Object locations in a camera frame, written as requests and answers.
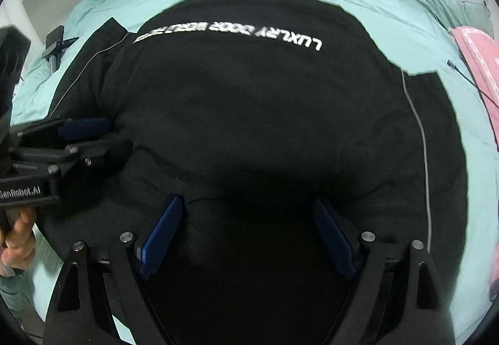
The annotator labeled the black hooded jacket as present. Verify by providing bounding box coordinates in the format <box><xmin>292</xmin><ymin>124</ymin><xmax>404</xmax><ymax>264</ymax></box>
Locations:
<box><xmin>39</xmin><ymin>0</ymin><xmax>470</xmax><ymax>345</ymax></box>

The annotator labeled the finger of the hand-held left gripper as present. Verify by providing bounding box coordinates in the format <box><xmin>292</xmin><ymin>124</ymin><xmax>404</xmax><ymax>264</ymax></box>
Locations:
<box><xmin>12</xmin><ymin>117</ymin><xmax>113</xmax><ymax>145</ymax></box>
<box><xmin>8</xmin><ymin>138</ymin><xmax>134</xmax><ymax>179</ymax></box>

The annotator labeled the pink pillow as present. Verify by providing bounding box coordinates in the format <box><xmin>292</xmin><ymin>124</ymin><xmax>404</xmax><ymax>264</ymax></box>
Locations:
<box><xmin>448</xmin><ymin>26</ymin><xmax>499</xmax><ymax>122</ymax></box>

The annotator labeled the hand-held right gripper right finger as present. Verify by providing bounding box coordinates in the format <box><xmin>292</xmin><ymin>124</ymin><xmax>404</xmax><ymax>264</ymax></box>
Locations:
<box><xmin>312</xmin><ymin>198</ymin><xmax>457</xmax><ymax>345</ymax></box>

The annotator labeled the person's left hand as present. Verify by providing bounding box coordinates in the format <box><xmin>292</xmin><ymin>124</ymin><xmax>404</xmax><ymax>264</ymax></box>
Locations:
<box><xmin>0</xmin><ymin>208</ymin><xmax>38</xmax><ymax>272</ymax></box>

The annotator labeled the black phone on tripod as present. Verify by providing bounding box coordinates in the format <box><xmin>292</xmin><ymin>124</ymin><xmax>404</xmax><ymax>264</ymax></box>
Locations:
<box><xmin>41</xmin><ymin>26</ymin><xmax>79</xmax><ymax>74</ymax></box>

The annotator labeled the black charging cable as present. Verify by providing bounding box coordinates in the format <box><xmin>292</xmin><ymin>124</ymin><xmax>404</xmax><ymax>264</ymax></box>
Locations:
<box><xmin>447</xmin><ymin>59</ymin><xmax>499</xmax><ymax>109</ymax></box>

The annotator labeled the green pillow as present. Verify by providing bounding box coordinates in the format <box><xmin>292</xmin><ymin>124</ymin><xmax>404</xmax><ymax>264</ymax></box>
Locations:
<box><xmin>412</xmin><ymin>0</ymin><xmax>492</xmax><ymax>38</ymax></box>

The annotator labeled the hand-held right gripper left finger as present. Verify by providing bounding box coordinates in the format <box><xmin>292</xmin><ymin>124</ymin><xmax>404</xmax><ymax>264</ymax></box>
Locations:
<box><xmin>41</xmin><ymin>195</ymin><xmax>185</xmax><ymax>345</ymax></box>

